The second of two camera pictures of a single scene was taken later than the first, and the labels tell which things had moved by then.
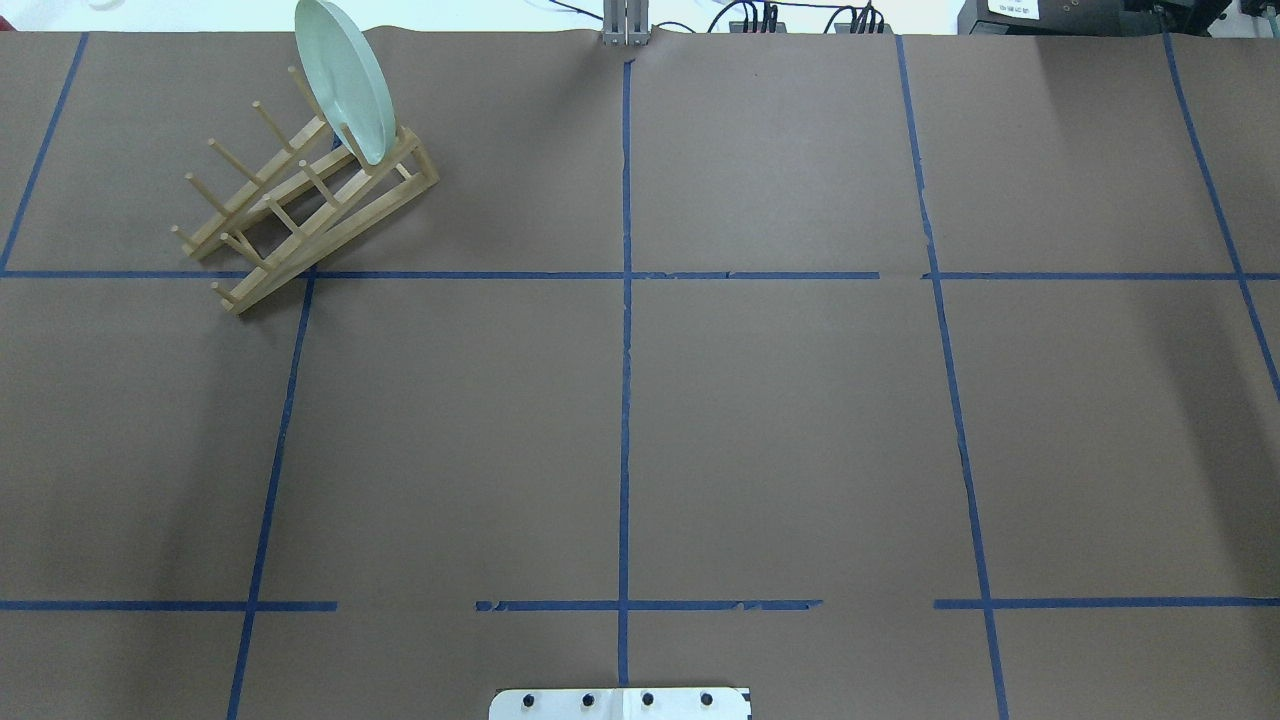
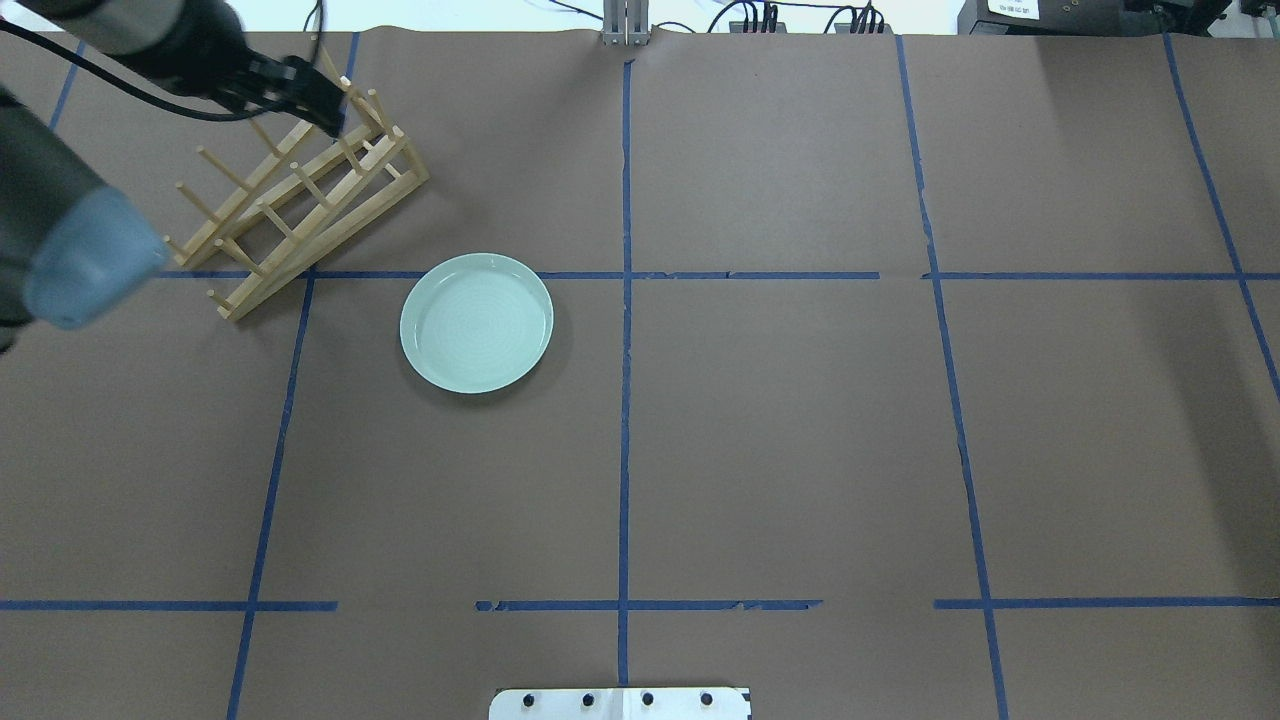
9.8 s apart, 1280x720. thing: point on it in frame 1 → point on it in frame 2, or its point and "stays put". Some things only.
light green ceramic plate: [346, 77] → [476, 323]
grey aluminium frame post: [625, 23] stays put
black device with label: [1089, 18] stays put
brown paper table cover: [889, 376] stays put
